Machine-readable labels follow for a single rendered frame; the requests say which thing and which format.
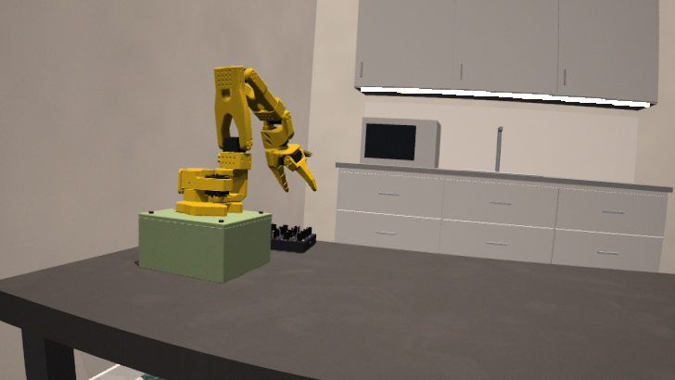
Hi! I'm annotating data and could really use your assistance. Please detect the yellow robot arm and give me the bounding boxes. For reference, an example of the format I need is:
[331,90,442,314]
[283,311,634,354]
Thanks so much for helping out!
[176,66,294,217]

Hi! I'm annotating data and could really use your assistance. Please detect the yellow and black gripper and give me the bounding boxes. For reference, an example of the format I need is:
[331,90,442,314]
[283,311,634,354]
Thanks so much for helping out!
[265,144,317,192]

